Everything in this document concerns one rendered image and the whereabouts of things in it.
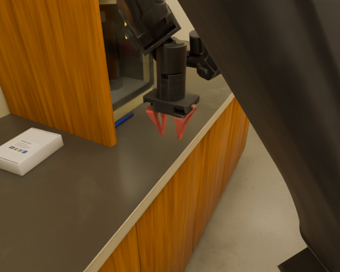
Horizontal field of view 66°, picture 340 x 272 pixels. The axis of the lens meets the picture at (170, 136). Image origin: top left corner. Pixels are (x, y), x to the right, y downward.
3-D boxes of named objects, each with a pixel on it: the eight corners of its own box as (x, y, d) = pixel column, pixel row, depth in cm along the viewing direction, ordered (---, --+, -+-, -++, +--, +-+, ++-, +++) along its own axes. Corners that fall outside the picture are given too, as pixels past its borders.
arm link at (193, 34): (206, 80, 85) (225, 70, 88) (205, 48, 77) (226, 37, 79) (183, 66, 92) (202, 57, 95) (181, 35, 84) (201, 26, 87)
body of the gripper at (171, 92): (157, 93, 59) (157, 61, 55) (199, 102, 55) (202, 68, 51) (142, 104, 54) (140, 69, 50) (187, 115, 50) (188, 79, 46)
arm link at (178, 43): (160, 42, 44) (191, 40, 46) (151, 34, 50) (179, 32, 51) (160, 81, 48) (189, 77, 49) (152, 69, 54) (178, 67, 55)
